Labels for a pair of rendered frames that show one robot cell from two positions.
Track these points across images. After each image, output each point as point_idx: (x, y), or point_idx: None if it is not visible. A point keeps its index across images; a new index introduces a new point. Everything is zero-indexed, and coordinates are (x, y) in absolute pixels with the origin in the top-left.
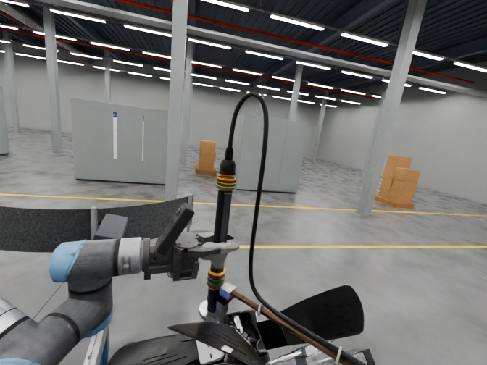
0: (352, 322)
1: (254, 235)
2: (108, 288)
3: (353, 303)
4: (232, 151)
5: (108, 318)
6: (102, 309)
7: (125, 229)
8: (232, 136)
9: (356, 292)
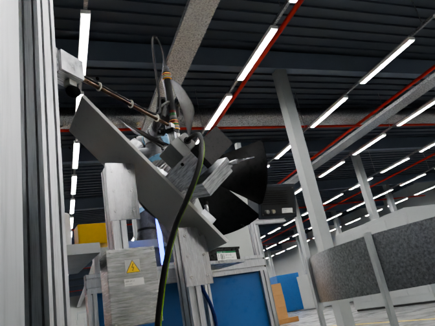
0: (188, 104)
1: (156, 87)
2: (152, 143)
3: (180, 90)
4: (163, 63)
5: (153, 157)
6: (149, 151)
7: (285, 190)
8: (162, 57)
9: (175, 81)
